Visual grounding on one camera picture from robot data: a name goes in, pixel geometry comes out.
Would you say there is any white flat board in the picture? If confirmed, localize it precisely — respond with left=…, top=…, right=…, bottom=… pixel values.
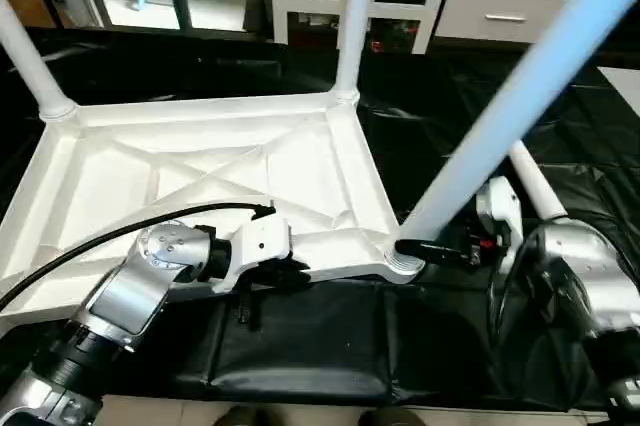
left=598, top=66, right=640, bottom=112

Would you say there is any white plastic table leg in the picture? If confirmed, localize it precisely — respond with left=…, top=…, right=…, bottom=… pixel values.
left=330, top=0, right=381, bottom=107
left=508, top=141, right=571, bottom=222
left=0, top=0, right=81, bottom=125
left=382, top=0, right=640, bottom=282

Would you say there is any black work mat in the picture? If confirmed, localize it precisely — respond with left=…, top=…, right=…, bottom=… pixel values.
left=0, top=31, right=640, bottom=412

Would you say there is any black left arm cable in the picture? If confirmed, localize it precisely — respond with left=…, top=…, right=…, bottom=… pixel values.
left=0, top=201, right=277, bottom=312

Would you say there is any white plastic table top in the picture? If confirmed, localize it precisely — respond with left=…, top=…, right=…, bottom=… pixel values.
left=0, top=91, right=429, bottom=337

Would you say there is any black left robot foot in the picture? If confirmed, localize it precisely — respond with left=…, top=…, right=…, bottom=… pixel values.
left=212, top=407, right=269, bottom=426

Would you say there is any white drawer unit with handle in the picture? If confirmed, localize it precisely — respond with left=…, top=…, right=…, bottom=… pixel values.
left=434, top=0, right=563, bottom=45

